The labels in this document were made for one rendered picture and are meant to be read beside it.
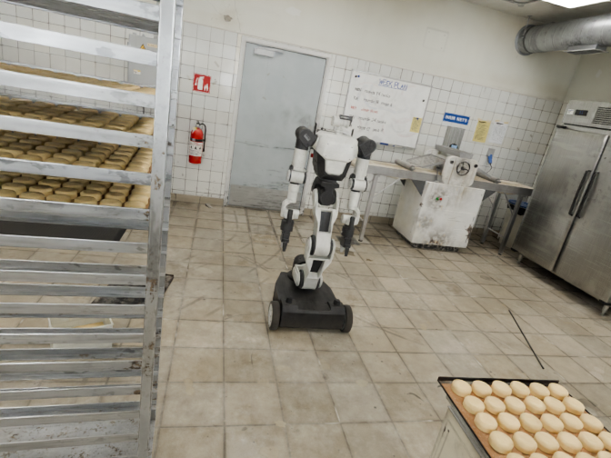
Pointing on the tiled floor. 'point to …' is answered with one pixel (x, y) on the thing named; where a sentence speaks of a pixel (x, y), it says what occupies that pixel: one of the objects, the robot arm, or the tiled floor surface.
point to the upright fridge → (574, 204)
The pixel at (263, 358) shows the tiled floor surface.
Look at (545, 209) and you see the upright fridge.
